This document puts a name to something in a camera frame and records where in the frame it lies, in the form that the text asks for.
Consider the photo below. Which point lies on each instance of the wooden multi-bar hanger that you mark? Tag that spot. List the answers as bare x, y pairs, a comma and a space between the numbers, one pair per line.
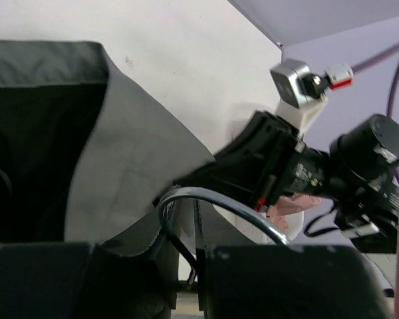
198, 193

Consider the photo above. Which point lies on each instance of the pink pleated skirt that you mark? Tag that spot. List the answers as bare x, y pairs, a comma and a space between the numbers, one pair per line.
290, 205

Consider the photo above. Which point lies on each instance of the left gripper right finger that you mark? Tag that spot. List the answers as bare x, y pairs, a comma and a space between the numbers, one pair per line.
277, 281

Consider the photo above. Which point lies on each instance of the grey pleated skirt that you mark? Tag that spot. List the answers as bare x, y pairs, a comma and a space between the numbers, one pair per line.
84, 150

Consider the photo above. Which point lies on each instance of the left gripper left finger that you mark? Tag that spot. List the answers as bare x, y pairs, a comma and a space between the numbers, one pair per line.
79, 280

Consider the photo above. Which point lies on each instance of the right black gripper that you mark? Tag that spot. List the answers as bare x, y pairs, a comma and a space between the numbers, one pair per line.
265, 161

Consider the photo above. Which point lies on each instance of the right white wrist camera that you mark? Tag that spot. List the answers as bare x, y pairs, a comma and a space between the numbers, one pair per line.
303, 93

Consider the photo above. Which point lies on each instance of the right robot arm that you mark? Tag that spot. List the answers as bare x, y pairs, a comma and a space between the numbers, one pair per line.
361, 166

